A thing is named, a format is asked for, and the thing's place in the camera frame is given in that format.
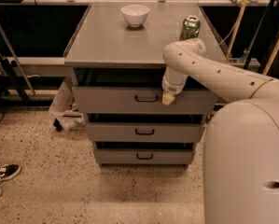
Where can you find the grey middle drawer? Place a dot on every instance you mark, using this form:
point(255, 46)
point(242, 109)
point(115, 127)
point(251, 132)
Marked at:
point(174, 128)

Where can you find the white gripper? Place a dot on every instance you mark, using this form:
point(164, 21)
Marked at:
point(171, 88)

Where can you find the black white sneaker upper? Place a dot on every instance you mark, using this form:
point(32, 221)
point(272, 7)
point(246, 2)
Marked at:
point(9, 171)

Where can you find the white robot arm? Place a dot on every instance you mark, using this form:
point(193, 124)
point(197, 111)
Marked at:
point(241, 144)

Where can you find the clear plastic bin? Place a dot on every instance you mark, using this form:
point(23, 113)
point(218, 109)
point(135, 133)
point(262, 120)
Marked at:
point(64, 109)

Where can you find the wooden easel frame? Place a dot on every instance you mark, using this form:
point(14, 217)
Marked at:
point(234, 30)

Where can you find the green soda can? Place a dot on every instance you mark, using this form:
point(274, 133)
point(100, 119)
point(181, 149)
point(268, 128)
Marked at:
point(190, 28)

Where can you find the grey drawer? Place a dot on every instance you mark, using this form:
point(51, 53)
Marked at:
point(141, 153)
point(105, 90)
point(174, 128)

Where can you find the grey top drawer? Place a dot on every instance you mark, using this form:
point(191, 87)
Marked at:
point(105, 90)

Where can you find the white ceramic bowl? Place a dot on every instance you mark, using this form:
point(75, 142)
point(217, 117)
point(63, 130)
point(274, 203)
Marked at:
point(135, 15)

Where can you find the grey bottom drawer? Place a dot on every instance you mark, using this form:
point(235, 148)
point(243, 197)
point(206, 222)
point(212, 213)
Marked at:
point(141, 153)

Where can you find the grey drawer cabinet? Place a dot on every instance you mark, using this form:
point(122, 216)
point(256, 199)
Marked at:
point(104, 40)

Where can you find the black tripod stand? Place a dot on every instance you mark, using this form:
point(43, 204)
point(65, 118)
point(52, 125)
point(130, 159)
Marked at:
point(13, 78)

